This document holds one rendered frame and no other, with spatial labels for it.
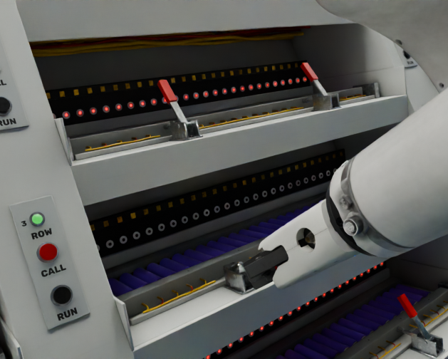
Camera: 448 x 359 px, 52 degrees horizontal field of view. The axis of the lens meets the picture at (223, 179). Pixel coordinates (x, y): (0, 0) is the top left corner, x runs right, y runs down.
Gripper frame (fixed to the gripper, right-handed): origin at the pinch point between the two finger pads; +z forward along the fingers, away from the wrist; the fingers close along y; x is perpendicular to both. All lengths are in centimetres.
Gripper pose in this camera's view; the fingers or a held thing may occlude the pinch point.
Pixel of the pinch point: (271, 265)
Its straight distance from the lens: 51.2
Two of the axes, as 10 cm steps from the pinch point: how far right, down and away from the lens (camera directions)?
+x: -4.2, -8.7, 2.6
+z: -4.2, 4.4, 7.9
